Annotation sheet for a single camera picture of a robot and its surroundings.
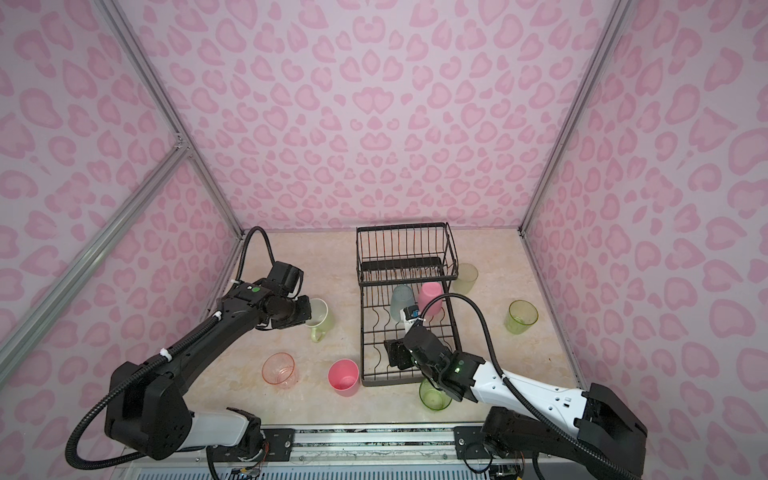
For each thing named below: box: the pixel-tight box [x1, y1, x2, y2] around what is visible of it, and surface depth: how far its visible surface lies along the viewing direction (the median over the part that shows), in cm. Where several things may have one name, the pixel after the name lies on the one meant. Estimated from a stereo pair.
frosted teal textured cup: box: [390, 284, 415, 322], surface depth 88 cm
